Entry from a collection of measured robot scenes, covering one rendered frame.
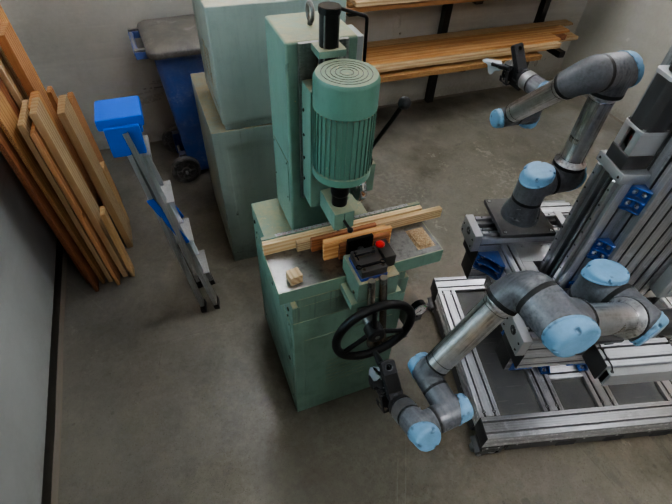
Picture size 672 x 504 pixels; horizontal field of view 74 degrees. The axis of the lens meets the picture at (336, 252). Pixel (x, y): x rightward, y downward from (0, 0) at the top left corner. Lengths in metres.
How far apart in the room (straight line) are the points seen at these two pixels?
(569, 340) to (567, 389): 1.19
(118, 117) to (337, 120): 0.91
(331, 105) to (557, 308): 0.72
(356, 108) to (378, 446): 1.49
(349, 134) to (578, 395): 1.59
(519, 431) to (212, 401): 1.35
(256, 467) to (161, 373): 0.67
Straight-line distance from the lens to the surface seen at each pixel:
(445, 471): 2.18
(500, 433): 2.05
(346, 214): 1.43
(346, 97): 1.15
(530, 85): 2.01
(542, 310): 1.13
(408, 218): 1.64
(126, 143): 1.86
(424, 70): 3.71
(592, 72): 1.68
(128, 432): 2.31
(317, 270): 1.47
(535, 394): 2.21
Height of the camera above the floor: 2.01
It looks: 46 degrees down
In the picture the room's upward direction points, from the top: 3 degrees clockwise
